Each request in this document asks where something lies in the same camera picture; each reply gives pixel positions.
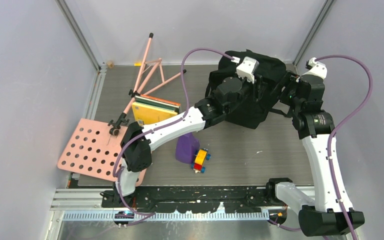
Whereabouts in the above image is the black backpack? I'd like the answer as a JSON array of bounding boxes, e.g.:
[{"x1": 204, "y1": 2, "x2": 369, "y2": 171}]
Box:
[{"x1": 204, "y1": 49, "x2": 296, "y2": 130}]

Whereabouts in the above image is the yellow book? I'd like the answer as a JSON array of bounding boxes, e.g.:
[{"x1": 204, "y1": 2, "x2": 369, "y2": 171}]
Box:
[{"x1": 131, "y1": 101, "x2": 178, "y2": 126}]

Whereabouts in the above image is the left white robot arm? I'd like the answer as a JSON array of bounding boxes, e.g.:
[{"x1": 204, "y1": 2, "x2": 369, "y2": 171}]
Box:
[{"x1": 113, "y1": 75, "x2": 267, "y2": 207}]

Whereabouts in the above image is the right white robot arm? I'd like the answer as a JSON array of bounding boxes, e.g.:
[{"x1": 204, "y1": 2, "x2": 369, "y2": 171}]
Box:
[{"x1": 265, "y1": 71, "x2": 365, "y2": 238}]

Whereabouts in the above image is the orange book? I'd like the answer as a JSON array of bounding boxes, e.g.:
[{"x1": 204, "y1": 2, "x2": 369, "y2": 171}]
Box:
[{"x1": 141, "y1": 94, "x2": 182, "y2": 114}]

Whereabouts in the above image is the purple stapler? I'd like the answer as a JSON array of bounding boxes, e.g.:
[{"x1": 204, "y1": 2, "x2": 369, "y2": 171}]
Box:
[{"x1": 175, "y1": 133, "x2": 200, "y2": 164}]

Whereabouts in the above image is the colourful toy block car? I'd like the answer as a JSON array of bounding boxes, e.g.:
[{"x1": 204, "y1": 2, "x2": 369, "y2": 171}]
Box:
[{"x1": 190, "y1": 148, "x2": 211, "y2": 174}]

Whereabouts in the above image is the pink tripod stand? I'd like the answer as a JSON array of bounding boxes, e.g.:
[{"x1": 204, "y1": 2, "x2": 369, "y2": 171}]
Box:
[{"x1": 107, "y1": 32, "x2": 187, "y2": 137}]

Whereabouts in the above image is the pink perforated stand board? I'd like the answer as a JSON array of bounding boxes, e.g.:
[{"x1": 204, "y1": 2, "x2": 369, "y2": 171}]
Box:
[{"x1": 57, "y1": 118, "x2": 148, "y2": 188}]

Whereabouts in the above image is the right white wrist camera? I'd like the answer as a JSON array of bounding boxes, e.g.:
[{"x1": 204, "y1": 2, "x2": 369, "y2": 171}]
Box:
[{"x1": 303, "y1": 57, "x2": 327, "y2": 80}]

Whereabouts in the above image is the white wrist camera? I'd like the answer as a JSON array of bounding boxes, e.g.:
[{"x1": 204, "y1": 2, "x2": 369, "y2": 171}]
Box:
[
  {"x1": 236, "y1": 56, "x2": 260, "y2": 84},
  {"x1": 303, "y1": 57, "x2": 327, "y2": 80}
]

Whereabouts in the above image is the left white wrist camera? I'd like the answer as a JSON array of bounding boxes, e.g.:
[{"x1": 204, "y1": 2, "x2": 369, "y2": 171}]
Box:
[{"x1": 236, "y1": 56, "x2": 260, "y2": 84}]

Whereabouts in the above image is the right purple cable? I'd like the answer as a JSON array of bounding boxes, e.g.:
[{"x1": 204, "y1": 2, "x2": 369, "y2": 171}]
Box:
[{"x1": 268, "y1": 54, "x2": 374, "y2": 240}]

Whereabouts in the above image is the purple cable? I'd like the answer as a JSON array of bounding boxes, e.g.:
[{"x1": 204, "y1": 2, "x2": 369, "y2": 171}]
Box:
[
  {"x1": 268, "y1": 54, "x2": 374, "y2": 240},
  {"x1": 112, "y1": 47, "x2": 241, "y2": 228}
]

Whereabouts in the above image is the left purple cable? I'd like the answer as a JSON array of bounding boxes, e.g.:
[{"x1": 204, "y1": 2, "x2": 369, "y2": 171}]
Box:
[{"x1": 112, "y1": 47, "x2": 241, "y2": 228}]

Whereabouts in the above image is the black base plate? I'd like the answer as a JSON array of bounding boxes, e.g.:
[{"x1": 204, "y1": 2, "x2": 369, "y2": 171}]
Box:
[{"x1": 100, "y1": 185, "x2": 287, "y2": 214}]

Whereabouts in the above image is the aluminium frame rail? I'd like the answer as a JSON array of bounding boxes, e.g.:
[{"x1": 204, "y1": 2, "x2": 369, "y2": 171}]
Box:
[{"x1": 45, "y1": 187, "x2": 306, "y2": 240}]

